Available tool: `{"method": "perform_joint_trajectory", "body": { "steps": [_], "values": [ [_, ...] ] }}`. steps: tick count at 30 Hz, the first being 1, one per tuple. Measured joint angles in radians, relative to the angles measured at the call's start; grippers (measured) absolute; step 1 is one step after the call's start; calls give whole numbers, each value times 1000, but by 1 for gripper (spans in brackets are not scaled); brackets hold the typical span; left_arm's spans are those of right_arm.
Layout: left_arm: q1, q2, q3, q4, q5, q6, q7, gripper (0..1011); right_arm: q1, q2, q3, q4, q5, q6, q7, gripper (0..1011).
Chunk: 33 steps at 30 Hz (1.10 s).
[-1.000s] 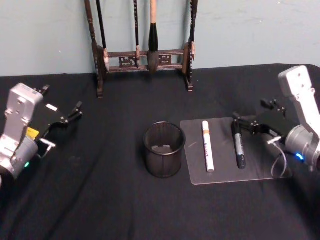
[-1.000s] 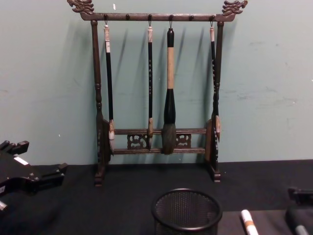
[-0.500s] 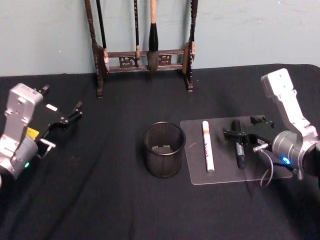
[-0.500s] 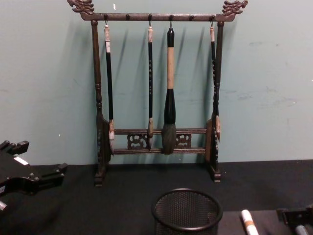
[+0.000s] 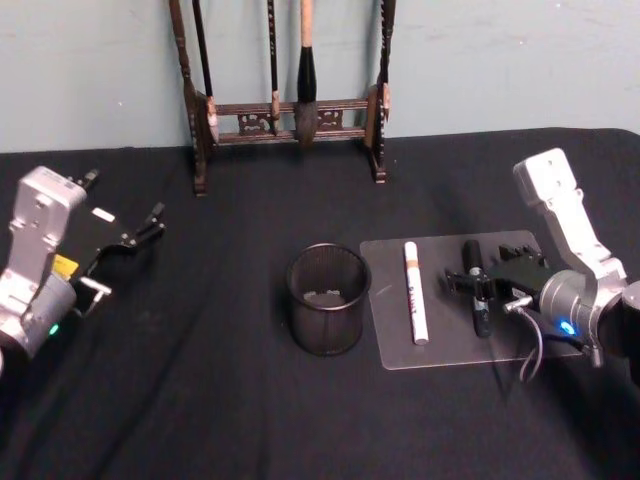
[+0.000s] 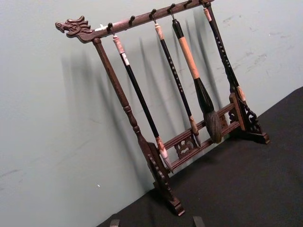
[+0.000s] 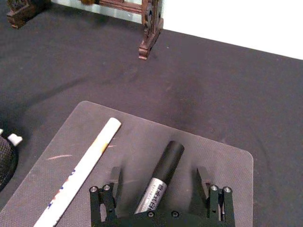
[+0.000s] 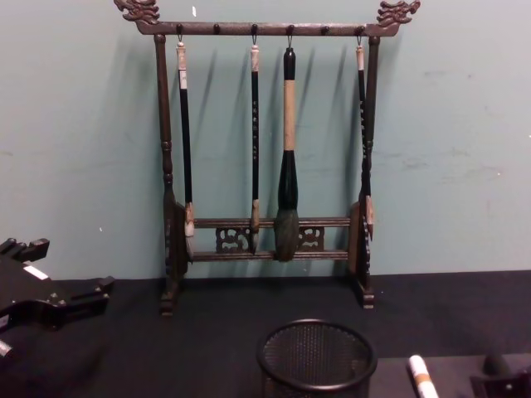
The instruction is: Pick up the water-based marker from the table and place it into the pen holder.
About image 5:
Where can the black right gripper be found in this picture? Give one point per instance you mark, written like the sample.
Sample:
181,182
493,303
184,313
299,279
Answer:
520,280

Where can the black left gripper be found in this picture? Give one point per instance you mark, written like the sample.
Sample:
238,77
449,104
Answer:
87,232

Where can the black marker pen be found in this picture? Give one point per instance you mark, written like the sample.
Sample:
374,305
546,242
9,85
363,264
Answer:
471,257

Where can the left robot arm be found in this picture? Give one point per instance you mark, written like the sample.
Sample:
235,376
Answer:
35,235

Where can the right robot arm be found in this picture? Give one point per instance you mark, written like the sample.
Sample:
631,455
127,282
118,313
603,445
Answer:
575,240

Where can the white marker pen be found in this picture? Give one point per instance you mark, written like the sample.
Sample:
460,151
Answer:
415,295

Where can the clear plastic board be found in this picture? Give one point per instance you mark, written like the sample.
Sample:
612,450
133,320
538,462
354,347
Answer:
445,345

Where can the black mesh pen cup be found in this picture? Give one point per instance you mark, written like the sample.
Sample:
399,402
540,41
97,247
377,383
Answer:
327,320

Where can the dark wooden brush rack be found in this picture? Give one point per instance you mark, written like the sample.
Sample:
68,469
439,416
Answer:
280,135

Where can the black table cloth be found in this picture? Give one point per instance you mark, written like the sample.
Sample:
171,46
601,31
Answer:
200,410

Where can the large black-ferrule calligraphy brush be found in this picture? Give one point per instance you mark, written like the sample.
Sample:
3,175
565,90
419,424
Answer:
306,75

